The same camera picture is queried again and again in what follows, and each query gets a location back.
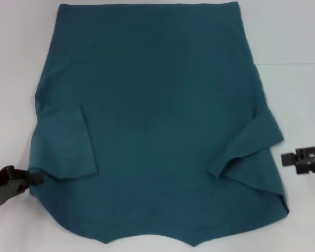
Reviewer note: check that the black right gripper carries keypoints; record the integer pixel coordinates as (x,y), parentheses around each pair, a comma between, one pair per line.
(311,161)

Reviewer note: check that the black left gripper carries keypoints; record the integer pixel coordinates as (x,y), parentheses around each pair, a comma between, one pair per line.
(8,183)

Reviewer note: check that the teal blue t-shirt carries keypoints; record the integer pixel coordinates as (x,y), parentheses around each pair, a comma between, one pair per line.
(147,105)

